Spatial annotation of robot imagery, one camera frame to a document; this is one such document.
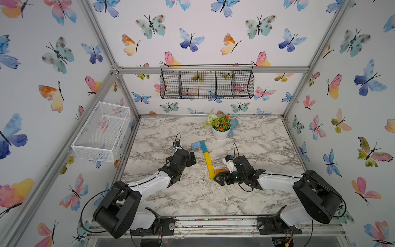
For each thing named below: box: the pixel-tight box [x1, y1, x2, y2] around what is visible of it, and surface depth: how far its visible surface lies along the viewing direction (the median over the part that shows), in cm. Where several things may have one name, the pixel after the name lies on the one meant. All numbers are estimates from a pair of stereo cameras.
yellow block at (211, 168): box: [205, 158, 216, 181], surface depth 95 cm
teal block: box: [200, 140, 209, 153], surface depth 106 cm
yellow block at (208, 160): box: [203, 151, 215, 170], surface depth 98 cm
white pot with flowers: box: [202, 113, 233, 140], surface depth 100 cm
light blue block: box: [191, 142, 202, 148], surface depth 106 cm
